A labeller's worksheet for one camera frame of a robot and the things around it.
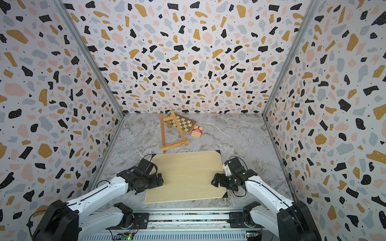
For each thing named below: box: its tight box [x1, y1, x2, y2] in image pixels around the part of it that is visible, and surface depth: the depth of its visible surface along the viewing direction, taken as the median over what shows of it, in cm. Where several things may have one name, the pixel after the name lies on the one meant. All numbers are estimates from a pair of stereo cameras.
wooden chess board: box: [164, 113, 198, 135], surface depth 114 cm
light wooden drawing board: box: [144, 149, 228, 204], surface depth 89 cm
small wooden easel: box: [159, 109, 190, 153], surface depth 99 cm
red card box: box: [190, 125, 204, 139], surface depth 112 cm
